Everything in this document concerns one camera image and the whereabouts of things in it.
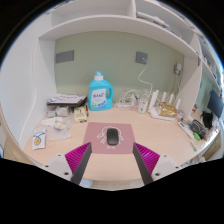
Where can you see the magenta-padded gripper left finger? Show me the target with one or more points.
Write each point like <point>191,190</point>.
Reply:
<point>60,165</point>

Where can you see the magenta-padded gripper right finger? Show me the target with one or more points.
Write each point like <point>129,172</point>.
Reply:
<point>164,165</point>

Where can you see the black computer mouse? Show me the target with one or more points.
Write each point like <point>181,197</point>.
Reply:
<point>113,136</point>

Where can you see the pink mouse pad cartoon print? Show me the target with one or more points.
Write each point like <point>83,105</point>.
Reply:
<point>95,143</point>

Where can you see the white sachet yellow print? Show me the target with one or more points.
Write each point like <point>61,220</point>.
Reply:
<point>39,138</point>

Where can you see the clear plastic bag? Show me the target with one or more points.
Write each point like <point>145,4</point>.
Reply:
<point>58,128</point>

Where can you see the small green packet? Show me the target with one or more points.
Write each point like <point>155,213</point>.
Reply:
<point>197,136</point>

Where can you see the white router with antennas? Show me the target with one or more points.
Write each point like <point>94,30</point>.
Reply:
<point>155,115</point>

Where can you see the grey pouch green trim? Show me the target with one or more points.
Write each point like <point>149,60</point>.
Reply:
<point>198,127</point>

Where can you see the small white jar pink lid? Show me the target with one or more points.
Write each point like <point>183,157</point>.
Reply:
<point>180,116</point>

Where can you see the small yellow box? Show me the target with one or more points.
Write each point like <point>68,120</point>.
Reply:
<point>80,114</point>

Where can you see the clear plastic bottle white label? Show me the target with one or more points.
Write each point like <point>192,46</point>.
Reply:
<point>142,106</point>

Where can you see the black bag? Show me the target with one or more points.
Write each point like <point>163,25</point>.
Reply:
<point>207,119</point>

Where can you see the stack of magazines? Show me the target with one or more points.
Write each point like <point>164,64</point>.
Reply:
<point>66,99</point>

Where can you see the blue detergent bottle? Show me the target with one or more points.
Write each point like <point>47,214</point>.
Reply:
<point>100,96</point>

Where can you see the black monitor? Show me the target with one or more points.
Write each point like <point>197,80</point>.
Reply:
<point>215,104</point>

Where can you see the white shelf unit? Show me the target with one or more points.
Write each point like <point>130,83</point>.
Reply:
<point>116,24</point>

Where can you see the white wall power adapter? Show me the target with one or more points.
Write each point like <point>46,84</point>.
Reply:
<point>177,67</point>

